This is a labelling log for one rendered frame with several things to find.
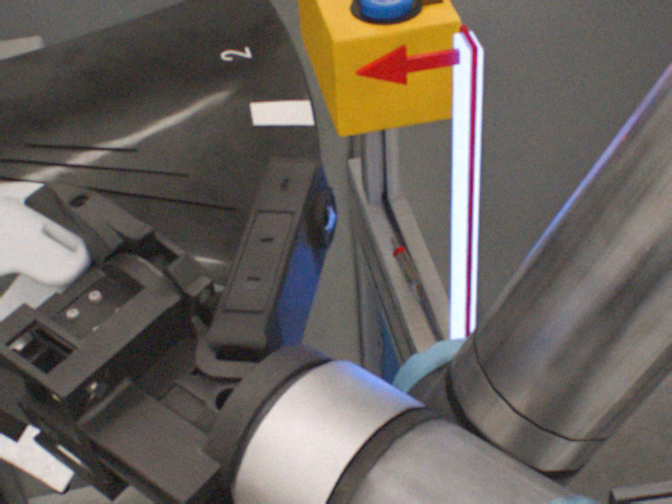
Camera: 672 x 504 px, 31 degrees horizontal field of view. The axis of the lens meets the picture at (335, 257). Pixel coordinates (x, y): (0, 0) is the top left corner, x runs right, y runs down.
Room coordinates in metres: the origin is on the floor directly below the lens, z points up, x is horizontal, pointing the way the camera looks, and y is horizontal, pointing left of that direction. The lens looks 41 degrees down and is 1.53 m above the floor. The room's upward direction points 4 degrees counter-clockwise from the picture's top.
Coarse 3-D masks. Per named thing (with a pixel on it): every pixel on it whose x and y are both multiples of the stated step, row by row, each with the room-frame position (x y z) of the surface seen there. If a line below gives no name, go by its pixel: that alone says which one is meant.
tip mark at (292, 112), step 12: (252, 108) 0.54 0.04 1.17; (264, 108) 0.54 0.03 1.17; (276, 108) 0.54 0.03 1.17; (288, 108) 0.54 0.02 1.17; (300, 108) 0.54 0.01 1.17; (264, 120) 0.53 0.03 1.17; (276, 120) 0.53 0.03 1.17; (288, 120) 0.53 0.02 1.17; (300, 120) 0.53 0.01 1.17; (312, 120) 0.53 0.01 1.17
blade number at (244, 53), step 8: (248, 40) 0.59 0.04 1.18; (208, 48) 0.58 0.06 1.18; (216, 48) 0.58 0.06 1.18; (224, 48) 0.58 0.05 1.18; (232, 48) 0.58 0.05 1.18; (240, 48) 0.58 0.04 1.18; (248, 48) 0.58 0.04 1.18; (256, 48) 0.58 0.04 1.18; (216, 56) 0.58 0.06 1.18; (224, 56) 0.58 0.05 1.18; (232, 56) 0.58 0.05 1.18; (240, 56) 0.58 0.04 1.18; (248, 56) 0.58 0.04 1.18; (256, 56) 0.58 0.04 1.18; (216, 64) 0.57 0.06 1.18; (224, 64) 0.57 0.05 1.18; (232, 64) 0.57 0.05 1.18; (240, 64) 0.57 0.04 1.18; (248, 64) 0.57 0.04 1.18
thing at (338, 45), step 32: (320, 0) 0.83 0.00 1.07; (352, 0) 0.82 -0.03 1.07; (416, 0) 0.82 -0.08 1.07; (448, 0) 0.82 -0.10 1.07; (320, 32) 0.82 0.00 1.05; (352, 32) 0.78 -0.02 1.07; (384, 32) 0.78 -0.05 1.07; (416, 32) 0.78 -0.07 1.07; (448, 32) 0.78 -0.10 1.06; (320, 64) 0.83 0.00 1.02; (352, 64) 0.77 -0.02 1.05; (352, 96) 0.77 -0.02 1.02; (384, 96) 0.78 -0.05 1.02; (416, 96) 0.78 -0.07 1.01; (448, 96) 0.78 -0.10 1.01; (352, 128) 0.77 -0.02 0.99; (384, 128) 0.78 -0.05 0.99
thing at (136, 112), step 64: (192, 0) 0.63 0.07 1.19; (256, 0) 0.62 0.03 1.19; (0, 64) 0.58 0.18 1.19; (64, 64) 0.57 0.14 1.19; (128, 64) 0.57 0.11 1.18; (192, 64) 0.57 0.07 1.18; (256, 64) 0.57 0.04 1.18; (0, 128) 0.51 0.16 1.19; (64, 128) 0.51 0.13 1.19; (128, 128) 0.51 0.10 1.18; (192, 128) 0.52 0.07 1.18; (256, 128) 0.52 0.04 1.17; (128, 192) 0.47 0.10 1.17; (192, 192) 0.47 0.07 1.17; (256, 192) 0.48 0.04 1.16; (192, 256) 0.44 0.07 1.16
